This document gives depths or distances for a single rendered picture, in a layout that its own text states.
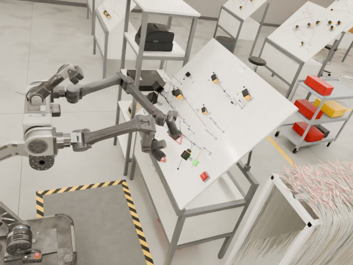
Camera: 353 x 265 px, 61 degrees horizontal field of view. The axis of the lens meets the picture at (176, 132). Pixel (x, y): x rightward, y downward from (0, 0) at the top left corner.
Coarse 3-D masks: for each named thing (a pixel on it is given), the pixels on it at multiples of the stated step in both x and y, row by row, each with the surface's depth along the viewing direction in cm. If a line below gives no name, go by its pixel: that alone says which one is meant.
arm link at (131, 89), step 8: (128, 80) 206; (128, 88) 207; (136, 88) 207; (136, 96) 204; (144, 96) 204; (144, 104) 199; (152, 104) 201; (152, 112) 195; (160, 112) 196; (160, 120) 194
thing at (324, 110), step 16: (304, 80) 427; (320, 80) 407; (336, 80) 458; (320, 96) 396; (336, 96) 407; (352, 96) 414; (304, 112) 426; (320, 112) 419; (336, 112) 435; (352, 112) 441; (288, 128) 470; (304, 128) 453; (320, 128) 463; (304, 144) 437
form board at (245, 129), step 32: (192, 64) 271; (224, 64) 245; (160, 96) 279; (192, 96) 252; (224, 96) 229; (256, 96) 210; (160, 128) 258; (192, 128) 235; (224, 128) 215; (256, 128) 198; (224, 160) 202; (192, 192) 207
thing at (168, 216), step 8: (152, 184) 267; (160, 184) 248; (152, 192) 269; (160, 192) 250; (160, 200) 251; (168, 200) 234; (160, 208) 252; (168, 208) 236; (160, 216) 254; (168, 216) 237; (176, 216) 221; (168, 224) 238; (168, 232) 239
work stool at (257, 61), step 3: (249, 57) 553; (252, 57) 552; (255, 57) 555; (258, 57) 559; (249, 60) 543; (252, 60) 539; (255, 60) 541; (258, 60) 544; (261, 60) 547; (264, 60) 550; (252, 63) 540; (255, 63) 535; (258, 63) 535; (261, 63) 536; (264, 63) 539; (255, 66) 553
